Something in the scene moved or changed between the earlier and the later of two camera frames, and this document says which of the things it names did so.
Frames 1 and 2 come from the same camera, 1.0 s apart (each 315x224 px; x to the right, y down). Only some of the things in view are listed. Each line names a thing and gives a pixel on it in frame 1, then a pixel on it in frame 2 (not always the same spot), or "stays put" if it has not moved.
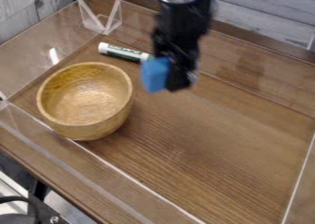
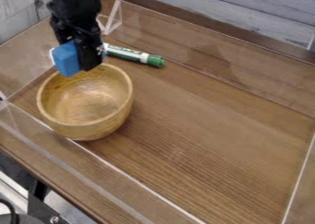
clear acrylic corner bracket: x=101 y=22 stays put
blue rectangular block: x=154 y=73 → x=66 y=58
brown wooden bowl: x=85 y=99 stays put
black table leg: x=41 y=190 stays put
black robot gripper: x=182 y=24 → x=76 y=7
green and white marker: x=124 y=52 stays put
